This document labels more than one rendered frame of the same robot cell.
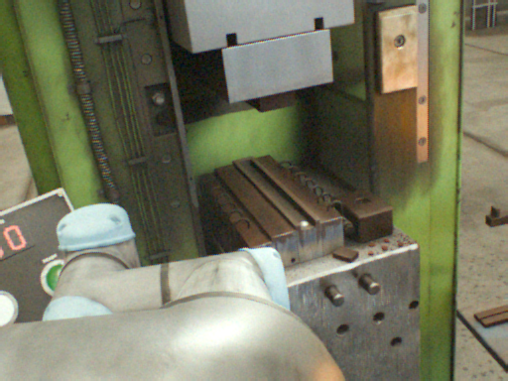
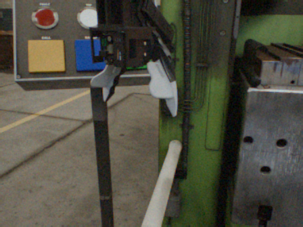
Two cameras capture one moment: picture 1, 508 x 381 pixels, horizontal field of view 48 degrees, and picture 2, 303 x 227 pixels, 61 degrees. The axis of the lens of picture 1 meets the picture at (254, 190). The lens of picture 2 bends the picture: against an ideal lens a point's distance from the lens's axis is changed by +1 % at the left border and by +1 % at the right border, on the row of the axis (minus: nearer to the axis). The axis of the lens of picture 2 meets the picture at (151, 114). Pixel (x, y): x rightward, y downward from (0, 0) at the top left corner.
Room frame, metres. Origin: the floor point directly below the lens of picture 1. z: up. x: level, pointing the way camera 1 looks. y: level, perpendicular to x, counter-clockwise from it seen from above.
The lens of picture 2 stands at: (0.19, -0.06, 1.08)
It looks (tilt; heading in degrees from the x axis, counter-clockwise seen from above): 20 degrees down; 29
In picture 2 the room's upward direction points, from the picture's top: straight up
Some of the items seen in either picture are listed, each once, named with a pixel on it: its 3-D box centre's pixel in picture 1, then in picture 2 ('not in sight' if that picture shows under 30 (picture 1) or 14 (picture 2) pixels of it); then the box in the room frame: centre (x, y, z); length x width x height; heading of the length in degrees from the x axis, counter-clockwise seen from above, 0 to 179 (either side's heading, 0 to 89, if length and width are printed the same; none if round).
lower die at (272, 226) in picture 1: (262, 204); (282, 59); (1.19, -0.01, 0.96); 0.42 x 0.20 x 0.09; 16
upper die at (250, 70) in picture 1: (242, 49); not in sight; (1.19, -0.01, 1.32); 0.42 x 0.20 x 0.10; 16
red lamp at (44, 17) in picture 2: not in sight; (44, 17); (0.62, 0.46, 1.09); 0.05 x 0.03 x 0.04; 106
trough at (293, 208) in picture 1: (271, 189); (291, 49); (1.20, -0.04, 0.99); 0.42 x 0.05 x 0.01; 16
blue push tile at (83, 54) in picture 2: not in sight; (92, 56); (0.66, 0.36, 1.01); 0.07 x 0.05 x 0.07; 131
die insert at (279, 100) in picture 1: (252, 80); not in sight; (1.23, -0.03, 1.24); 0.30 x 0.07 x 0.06; 16
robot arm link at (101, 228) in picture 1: (102, 261); not in sight; (0.53, 0.17, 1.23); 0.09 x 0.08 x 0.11; 3
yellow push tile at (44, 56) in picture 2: not in sight; (47, 57); (0.59, 0.43, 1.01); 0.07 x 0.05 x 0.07; 131
